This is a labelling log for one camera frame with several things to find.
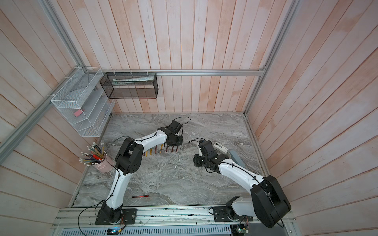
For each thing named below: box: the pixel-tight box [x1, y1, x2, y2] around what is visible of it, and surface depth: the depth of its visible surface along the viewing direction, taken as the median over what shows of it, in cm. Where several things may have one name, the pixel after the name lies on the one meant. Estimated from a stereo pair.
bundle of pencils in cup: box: [78, 142, 106, 167], surface depth 83 cm
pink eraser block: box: [73, 109, 83, 118], surface depth 84 cm
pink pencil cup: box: [92, 153, 114, 173], surface depth 85 cm
